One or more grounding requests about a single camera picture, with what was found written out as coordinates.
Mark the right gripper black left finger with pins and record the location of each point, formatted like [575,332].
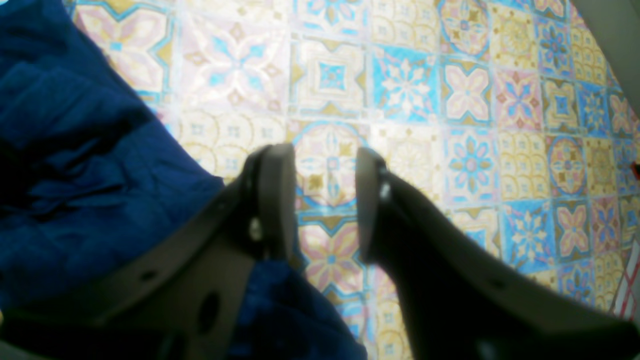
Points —
[181,300]

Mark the blue long-sleeve shirt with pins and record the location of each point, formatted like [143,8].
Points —
[91,180]

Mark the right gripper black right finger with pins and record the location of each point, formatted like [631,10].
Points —
[457,301]

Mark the patterned tile tablecloth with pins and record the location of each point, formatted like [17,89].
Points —
[505,113]

